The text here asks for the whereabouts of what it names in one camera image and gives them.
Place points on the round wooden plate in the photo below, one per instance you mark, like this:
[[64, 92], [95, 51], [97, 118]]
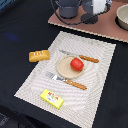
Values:
[[65, 70]]

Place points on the woven beige placemat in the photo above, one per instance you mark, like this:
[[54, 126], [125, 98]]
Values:
[[79, 105]]

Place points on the grey saucepan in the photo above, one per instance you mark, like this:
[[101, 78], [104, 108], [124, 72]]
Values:
[[88, 7]]

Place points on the pink toy stove board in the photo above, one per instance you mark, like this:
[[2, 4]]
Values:
[[105, 26]]

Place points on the red tomato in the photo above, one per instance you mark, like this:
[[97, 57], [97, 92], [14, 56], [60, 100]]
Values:
[[77, 64]]

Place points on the wooden handled fork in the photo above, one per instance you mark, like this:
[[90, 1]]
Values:
[[67, 81]]

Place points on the grey cooking pot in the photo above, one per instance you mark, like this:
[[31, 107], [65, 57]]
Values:
[[68, 8]]

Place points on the beige bowl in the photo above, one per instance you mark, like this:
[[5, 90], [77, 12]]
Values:
[[122, 15]]

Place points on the wooden handled knife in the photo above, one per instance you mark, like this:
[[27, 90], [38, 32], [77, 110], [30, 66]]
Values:
[[81, 56]]

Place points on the yellow butter box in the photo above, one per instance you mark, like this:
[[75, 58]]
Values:
[[52, 98]]

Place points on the orange bread loaf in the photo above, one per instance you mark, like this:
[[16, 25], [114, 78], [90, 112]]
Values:
[[39, 56]]

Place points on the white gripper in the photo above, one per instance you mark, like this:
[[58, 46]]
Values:
[[98, 6]]

